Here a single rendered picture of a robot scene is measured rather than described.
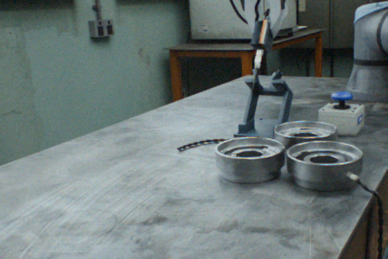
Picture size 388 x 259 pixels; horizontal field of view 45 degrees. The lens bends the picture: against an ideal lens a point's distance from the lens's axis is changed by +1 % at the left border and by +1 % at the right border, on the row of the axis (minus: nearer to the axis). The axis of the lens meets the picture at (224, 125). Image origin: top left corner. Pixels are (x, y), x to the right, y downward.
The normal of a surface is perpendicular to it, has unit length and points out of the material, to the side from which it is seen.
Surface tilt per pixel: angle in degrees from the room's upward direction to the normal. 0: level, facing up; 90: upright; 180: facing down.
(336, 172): 90
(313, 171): 90
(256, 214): 0
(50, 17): 90
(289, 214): 0
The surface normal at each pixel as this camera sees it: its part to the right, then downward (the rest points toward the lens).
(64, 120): 0.88, 0.08
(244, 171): -0.22, 0.26
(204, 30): -0.47, 0.25
